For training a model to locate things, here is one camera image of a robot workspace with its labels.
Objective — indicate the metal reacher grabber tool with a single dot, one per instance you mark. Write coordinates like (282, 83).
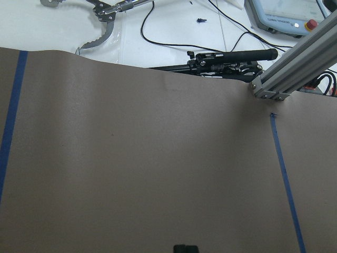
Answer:
(125, 38)

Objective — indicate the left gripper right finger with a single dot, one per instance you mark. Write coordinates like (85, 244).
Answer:
(192, 249)

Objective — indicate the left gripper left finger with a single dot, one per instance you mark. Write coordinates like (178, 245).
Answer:
(179, 248)

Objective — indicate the orange black connector block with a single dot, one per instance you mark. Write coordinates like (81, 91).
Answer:
(323, 84)

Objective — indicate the aluminium frame post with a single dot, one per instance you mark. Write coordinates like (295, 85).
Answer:
(311, 56)

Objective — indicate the black grabber tool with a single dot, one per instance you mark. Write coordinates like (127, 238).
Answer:
(239, 65)

